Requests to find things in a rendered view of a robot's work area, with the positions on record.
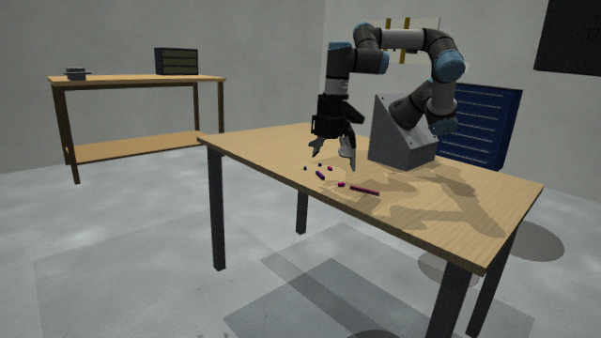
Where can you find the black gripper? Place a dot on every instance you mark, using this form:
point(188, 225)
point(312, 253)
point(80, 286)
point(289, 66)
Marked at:
point(330, 123)

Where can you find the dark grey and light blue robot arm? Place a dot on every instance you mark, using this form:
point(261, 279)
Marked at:
point(447, 67)

